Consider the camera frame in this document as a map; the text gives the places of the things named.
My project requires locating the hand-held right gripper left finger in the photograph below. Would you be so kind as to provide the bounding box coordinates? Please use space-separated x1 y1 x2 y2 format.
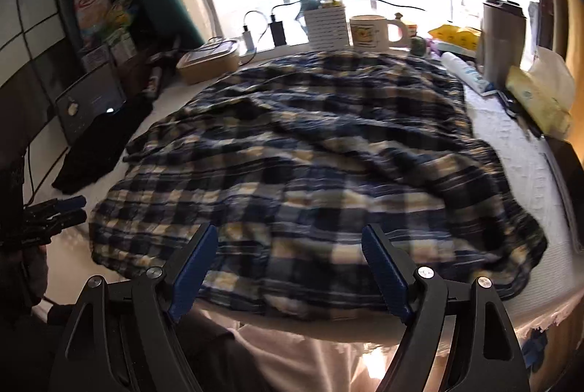
50 224 219 392

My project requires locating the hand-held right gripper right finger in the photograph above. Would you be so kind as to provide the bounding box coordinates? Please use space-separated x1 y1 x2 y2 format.
362 224 532 392

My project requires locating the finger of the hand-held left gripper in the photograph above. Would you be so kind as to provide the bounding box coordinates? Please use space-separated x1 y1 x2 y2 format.
25 195 87 220
22 210 88 246

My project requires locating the blue plaid shirt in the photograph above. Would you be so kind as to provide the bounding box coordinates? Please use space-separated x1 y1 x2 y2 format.
89 50 548 322

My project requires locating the black cloth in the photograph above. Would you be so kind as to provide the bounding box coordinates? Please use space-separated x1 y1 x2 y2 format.
51 95 153 195

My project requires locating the person's light clothing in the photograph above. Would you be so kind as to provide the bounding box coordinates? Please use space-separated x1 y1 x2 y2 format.
182 305 414 392

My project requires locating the small white carton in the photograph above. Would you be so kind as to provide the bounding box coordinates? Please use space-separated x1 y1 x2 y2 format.
109 31 138 61
80 43 113 72

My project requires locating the beige lunch box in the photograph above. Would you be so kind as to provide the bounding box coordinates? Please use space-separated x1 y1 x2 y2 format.
176 41 241 85

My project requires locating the yellow green snack bag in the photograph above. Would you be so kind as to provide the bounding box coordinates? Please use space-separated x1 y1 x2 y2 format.
107 0 141 33

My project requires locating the red and white snack bag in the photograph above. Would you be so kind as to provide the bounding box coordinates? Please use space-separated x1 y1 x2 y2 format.
73 0 122 41

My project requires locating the white tube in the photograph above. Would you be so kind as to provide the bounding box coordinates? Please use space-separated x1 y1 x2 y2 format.
440 51 498 96

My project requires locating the purple packet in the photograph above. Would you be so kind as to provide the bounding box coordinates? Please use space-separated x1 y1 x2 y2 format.
424 37 450 61

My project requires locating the yellow tissue pack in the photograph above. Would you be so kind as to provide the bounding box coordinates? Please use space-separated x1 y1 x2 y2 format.
504 46 576 138

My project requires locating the cream cartoon mug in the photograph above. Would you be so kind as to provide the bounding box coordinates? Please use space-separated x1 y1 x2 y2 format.
349 15 408 54

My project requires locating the small figurine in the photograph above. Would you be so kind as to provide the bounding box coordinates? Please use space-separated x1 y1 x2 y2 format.
393 12 419 39

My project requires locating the white slatted basket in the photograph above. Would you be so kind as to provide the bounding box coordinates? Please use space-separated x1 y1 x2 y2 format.
305 4 350 51

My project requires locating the black charger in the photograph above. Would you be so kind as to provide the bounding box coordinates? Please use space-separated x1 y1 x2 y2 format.
269 14 288 47

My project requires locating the yellow packet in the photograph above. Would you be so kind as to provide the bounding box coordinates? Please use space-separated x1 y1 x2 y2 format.
428 23 483 51

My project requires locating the steel tumbler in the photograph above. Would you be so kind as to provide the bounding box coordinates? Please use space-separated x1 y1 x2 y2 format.
476 0 529 91

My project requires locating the black cable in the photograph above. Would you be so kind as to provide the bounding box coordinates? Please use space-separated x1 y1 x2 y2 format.
328 0 426 12

